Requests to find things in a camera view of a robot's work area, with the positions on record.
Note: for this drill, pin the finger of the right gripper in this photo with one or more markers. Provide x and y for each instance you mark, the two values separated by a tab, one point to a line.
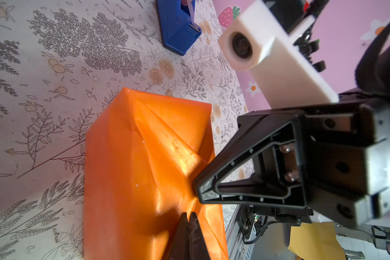
263	164

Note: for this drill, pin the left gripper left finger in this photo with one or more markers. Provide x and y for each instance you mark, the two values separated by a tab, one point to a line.
179	246

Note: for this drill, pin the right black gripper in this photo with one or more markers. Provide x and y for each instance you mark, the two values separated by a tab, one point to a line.
347	158

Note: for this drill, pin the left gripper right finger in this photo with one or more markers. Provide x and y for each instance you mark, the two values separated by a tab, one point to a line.
197	249

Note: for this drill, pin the orange yellow wrapping paper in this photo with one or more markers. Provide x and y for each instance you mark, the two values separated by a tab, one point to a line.
142	155

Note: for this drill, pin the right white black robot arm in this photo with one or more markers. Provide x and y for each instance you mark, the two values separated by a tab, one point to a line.
373	81

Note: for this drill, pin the blue tape dispenser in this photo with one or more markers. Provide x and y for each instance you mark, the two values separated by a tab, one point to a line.
177	24

